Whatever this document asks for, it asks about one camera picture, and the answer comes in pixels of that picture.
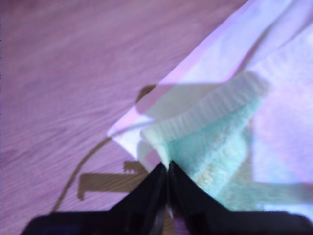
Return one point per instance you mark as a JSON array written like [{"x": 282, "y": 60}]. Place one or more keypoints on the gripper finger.
[
  {"x": 188, "y": 198},
  {"x": 146, "y": 198}
]

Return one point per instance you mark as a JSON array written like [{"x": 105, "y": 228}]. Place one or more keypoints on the white pastel striped tea towel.
[{"x": 244, "y": 98}]

